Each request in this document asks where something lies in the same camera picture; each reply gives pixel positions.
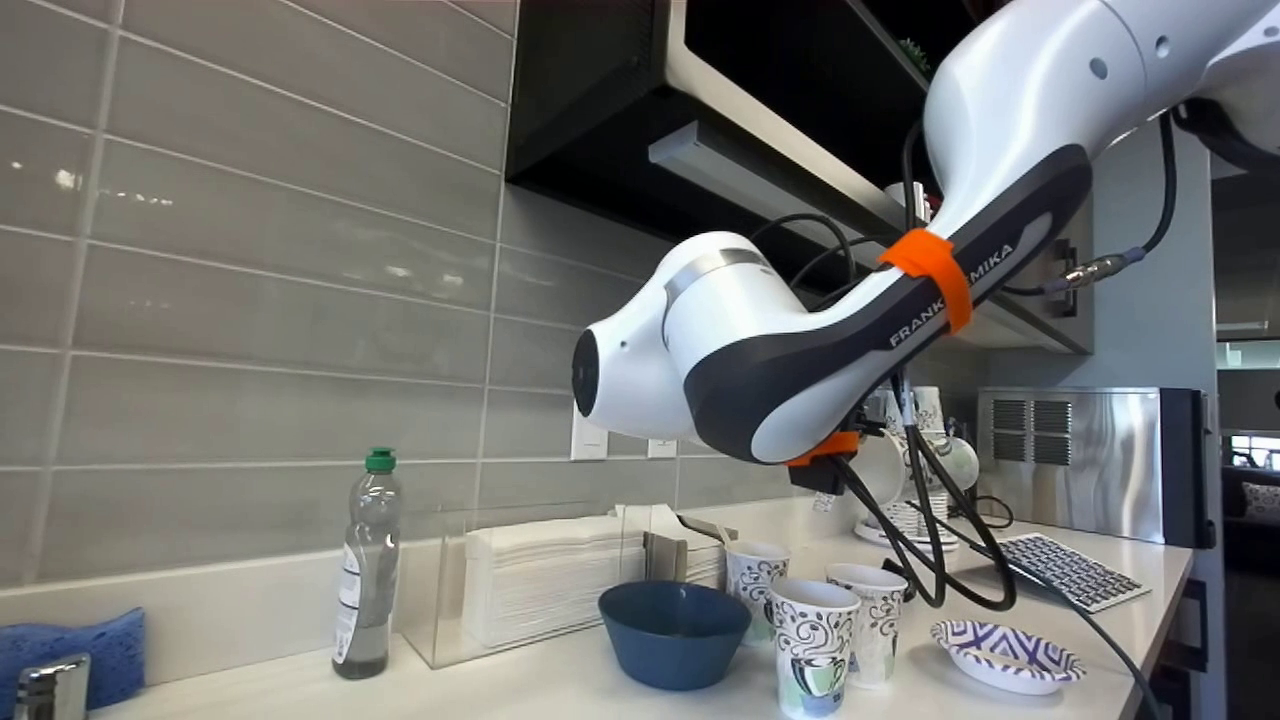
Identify stack of paper cups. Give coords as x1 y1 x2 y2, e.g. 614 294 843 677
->
885 379 956 538

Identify grey napkin holder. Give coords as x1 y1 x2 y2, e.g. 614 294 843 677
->
614 502 738 592

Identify under cabinet light bar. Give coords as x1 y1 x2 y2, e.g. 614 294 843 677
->
646 116 923 258

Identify clear napkin box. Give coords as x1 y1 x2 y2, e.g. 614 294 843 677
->
396 510 633 674

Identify dark blue bowl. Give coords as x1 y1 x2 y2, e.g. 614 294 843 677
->
591 575 755 696

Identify black upper cabinet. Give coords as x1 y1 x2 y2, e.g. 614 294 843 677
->
503 0 1099 360

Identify white saucer plate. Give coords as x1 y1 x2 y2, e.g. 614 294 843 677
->
852 516 969 555

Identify clear bottle green cap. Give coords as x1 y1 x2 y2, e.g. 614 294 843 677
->
327 443 409 684

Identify purple patterned paper plate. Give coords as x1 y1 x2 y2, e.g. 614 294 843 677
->
929 614 1087 700

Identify stainless steel appliance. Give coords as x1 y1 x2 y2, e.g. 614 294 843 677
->
972 379 1217 552

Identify flat grid keyboard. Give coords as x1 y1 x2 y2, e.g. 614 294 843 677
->
994 527 1151 620

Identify blue sponge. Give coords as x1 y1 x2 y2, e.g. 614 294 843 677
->
0 605 151 711

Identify chrome sink fixture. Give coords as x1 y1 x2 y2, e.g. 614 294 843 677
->
7 650 97 720

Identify orange cable clip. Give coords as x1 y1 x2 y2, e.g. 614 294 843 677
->
787 424 870 473

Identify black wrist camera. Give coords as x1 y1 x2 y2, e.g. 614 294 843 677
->
802 455 861 502

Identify orange cable strap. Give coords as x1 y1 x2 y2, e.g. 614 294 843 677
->
877 223 979 341

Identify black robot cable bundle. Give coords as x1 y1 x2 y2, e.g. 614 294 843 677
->
755 113 1186 617

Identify thin black counter cable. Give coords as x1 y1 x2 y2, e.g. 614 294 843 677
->
1003 563 1170 720

